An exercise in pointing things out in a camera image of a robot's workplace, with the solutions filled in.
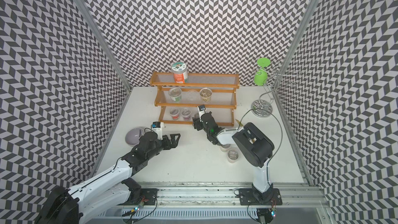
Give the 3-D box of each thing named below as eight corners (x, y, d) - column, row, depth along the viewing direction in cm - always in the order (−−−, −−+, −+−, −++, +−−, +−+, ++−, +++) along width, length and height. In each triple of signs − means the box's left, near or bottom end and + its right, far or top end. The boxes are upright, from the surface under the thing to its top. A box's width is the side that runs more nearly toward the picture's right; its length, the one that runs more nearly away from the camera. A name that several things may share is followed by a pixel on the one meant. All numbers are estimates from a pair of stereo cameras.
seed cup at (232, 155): (227, 163, 85) (228, 159, 80) (226, 152, 89) (227, 148, 84) (237, 163, 85) (239, 159, 80) (236, 152, 89) (237, 148, 84)
